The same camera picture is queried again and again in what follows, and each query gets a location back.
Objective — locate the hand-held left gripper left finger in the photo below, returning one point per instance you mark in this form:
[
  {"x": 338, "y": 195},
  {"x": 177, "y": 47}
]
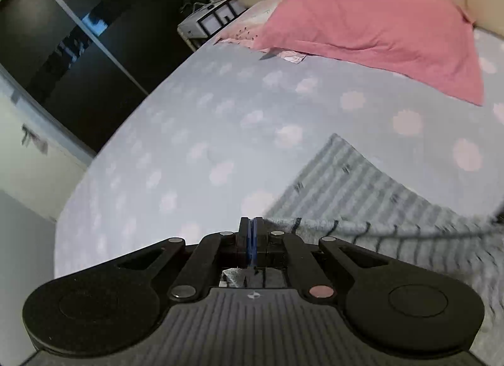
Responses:
[{"x": 243, "y": 234}]

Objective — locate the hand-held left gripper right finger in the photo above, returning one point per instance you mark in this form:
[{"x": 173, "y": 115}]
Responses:
[{"x": 260, "y": 232}]

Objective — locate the grey striped bow-print top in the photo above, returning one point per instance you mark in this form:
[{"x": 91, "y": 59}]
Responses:
[{"x": 354, "y": 192}]

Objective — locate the grey pink-dotted bed sheet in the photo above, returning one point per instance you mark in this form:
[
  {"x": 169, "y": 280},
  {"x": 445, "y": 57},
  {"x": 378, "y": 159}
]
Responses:
[{"x": 197, "y": 114}]

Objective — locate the light pink patterned pillow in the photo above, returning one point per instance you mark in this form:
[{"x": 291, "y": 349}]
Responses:
[{"x": 252, "y": 23}]

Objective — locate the white door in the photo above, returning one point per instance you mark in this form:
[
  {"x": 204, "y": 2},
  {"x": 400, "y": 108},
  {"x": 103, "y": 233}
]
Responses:
[{"x": 39, "y": 177}]

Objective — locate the white black-trimmed nightstand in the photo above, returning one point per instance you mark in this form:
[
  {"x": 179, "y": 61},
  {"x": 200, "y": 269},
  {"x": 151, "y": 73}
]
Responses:
[{"x": 208, "y": 21}]

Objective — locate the small hanging pouch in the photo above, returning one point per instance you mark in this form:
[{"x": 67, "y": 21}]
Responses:
[{"x": 37, "y": 143}]

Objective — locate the black sliding-door wardrobe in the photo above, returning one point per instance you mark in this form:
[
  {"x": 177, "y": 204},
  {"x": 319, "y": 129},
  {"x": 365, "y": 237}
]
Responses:
[{"x": 98, "y": 55}]

